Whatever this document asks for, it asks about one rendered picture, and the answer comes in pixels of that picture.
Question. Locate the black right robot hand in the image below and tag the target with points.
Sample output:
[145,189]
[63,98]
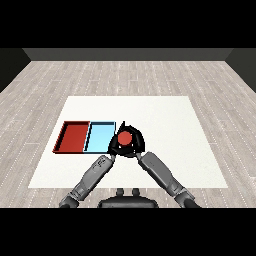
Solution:
[139,142]

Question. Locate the dark grey robot body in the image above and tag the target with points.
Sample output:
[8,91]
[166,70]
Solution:
[128,201]

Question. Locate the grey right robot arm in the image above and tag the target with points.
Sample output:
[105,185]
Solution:
[163,175]

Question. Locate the red shallow open box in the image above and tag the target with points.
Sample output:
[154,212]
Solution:
[74,137]

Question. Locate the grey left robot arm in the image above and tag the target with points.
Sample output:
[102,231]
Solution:
[93,175]

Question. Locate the small red can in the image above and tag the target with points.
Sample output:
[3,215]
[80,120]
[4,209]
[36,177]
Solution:
[125,138]

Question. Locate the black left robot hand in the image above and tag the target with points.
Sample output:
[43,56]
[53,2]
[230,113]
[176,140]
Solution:
[114,144]

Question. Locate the light blue shallow open box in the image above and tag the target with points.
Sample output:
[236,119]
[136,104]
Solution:
[100,137]

